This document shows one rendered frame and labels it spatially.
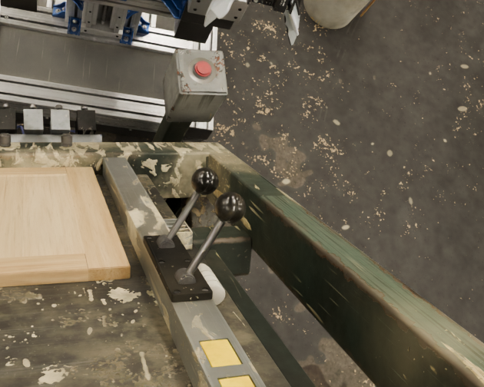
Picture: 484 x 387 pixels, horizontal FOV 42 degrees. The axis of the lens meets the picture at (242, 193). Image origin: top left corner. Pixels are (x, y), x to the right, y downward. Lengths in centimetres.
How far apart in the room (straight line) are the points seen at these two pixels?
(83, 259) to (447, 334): 49
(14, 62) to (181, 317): 169
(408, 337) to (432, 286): 199
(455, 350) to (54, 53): 187
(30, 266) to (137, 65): 151
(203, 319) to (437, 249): 213
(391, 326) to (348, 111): 207
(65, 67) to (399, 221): 145
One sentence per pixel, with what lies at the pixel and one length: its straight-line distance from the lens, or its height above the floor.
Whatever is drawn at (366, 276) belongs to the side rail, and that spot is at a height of 151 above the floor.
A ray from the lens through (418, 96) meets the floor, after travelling 299.
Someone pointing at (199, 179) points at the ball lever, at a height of 145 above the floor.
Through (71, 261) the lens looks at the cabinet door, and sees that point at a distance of 91.
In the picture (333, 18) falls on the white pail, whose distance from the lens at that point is 286.
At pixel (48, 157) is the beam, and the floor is 90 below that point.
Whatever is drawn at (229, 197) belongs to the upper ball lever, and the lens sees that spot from 74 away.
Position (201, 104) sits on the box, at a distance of 155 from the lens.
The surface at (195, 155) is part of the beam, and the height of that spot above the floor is 90.
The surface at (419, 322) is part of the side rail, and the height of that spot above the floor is 161.
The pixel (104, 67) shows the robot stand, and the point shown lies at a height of 21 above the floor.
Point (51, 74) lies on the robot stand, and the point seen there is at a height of 21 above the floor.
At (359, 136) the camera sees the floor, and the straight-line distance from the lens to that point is 275.
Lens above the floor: 223
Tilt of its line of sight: 66 degrees down
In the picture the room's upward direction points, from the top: 45 degrees clockwise
